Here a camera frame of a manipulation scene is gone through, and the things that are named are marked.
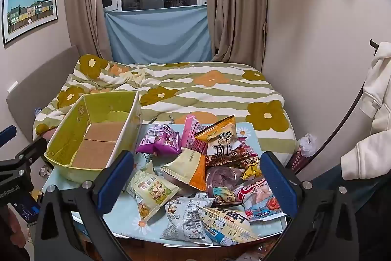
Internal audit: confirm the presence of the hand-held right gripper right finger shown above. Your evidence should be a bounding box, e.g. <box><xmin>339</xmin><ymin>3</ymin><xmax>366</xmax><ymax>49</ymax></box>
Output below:
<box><xmin>260</xmin><ymin>151</ymin><xmax>359</xmax><ymax>261</ymax></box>

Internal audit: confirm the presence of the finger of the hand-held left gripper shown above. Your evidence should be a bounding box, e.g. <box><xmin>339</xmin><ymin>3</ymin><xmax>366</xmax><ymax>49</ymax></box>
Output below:
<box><xmin>0</xmin><ymin>125</ymin><xmax>17</xmax><ymax>146</ymax></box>
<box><xmin>0</xmin><ymin>137</ymin><xmax>48</xmax><ymax>171</ymax></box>

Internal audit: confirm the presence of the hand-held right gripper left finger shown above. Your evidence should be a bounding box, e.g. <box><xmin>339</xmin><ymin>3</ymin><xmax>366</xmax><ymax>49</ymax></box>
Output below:
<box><xmin>32</xmin><ymin>150</ymin><xmax>135</xmax><ymax>261</ymax></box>

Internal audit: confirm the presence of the red and white snack packet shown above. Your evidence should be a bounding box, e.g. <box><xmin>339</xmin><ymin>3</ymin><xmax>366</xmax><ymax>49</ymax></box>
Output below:
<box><xmin>234</xmin><ymin>177</ymin><xmax>288</xmax><ymax>222</ymax></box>

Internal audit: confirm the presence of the small gold snack packet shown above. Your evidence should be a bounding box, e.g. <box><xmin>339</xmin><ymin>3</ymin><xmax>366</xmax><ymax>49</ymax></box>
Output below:
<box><xmin>241</xmin><ymin>165</ymin><xmax>263</xmax><ymax>181</ymax></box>

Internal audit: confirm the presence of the pale green nut snack packet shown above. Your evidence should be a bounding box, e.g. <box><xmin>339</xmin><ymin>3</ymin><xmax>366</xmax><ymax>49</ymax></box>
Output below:
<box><xmin>127</xmin><ymin>169</ymin><xmax>181</xmax><ymax>222</ymax></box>

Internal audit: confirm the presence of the green cardboard box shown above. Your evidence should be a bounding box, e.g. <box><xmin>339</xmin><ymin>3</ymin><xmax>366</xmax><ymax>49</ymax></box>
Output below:
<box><xmin>44</xmin><ymin>90</ymin><xmax>143</xmax><ymax>182</ymax></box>

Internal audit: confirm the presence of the maroon snack packet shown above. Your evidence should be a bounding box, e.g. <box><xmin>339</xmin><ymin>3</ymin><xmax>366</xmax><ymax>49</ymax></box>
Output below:
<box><xmin>206</xmin><ymin>166</ymin><xmax>245</xmax><ymax>208</ymax></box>

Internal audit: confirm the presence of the dark brown snack packet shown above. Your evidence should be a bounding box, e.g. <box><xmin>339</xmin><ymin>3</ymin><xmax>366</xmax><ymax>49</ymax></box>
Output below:
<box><xmin>205</xmin><ymin>143</ymin><xmax>261</xmax><ymax>170</ymax></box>

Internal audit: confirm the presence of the purple snack packet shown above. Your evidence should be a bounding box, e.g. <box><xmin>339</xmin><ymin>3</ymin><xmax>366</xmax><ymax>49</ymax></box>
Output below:
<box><xmin>135</xmin><ymin>124</ymin><xmax>181</xmax><ymax>155</ymax></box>

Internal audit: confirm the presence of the white blue yellow snack packet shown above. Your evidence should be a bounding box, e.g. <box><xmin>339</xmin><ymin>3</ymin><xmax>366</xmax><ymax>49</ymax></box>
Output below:
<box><xmin>197</xmin><ymin>206</ymin><xmax>259</xmax><ymax>246</ymax></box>

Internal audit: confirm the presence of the yellow brown chips packet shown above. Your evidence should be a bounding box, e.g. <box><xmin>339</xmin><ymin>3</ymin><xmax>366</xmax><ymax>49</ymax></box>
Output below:
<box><xmin>195</xmin><ymin>115</ymin><xmax>242</xmax><ymax>157</ymax></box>

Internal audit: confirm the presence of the cream and orange snack packet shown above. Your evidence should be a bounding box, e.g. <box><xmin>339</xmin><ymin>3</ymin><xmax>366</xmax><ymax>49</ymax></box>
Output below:
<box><xmin>161</xmin><ymin>148</ymin><xmax>208</xmax><ymax>192</ymax></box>

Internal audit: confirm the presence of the white grey chicken snack packet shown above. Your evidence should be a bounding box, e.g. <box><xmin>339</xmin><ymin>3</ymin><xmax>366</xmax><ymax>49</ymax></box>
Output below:
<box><xmin>160</xmin><ymin>198</ymin><xmax>214</xmax><ymax>246</ymax></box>

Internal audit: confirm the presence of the pink snack packet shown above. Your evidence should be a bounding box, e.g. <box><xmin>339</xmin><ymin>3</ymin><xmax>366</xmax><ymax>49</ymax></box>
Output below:
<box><xmin>182</xmin><ymin>114</ymin><xmax>205</xmax><ymax>151</ymax></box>

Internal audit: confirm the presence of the clear plastic bag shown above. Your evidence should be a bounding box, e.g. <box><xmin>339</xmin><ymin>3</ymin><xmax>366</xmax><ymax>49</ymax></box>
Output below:
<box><xmin>298</xmin><ymin>133</ymin><xmax>318</xmax><ymax>158</ymax></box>

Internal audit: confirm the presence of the black curved tube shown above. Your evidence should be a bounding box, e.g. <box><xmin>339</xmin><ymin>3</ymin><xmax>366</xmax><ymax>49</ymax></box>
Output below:
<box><xmin>285</xmin><ymin>80</ymin><xmax>369</xmax><ymax>177</ymax></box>

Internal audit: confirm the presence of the white hoodie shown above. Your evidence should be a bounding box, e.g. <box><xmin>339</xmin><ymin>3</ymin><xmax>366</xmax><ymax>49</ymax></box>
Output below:
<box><xmin>340</xmin><ymin>41</ymin><xmax>391</xmax><ymax>181</ymax></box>

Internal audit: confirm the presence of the green striped floral blanket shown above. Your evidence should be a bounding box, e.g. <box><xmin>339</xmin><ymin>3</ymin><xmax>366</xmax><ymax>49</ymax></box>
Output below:
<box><xmin>33</xmin><ymin>54</ymin><xmax>297</xmax><ymax>164</ymax></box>

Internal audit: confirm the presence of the light blue hanging cloth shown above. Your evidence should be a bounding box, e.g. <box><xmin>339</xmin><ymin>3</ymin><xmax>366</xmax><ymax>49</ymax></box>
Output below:
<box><xmin>105</xmin><ymin>6</ymin><xmax>213</xmax><ymax>65</ymax></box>

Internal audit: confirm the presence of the beige curtain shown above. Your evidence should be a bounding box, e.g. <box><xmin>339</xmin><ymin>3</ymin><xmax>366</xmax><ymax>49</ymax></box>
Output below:
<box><xmin>64</xmin><ymin>0</ymin><xmax>114</xmax><ymax>62</ymax></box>
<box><xmin>206</xmin><ymin>0</ymin><xmax>270</xmax><ymax>71</ymax></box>

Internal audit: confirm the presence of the framed houses wall poster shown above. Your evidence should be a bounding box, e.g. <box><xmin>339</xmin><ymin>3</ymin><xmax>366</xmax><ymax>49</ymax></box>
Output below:
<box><xmin>1</xmin><ymin>0</ymin><xmax>57</xmax><ymax>46</ymax></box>

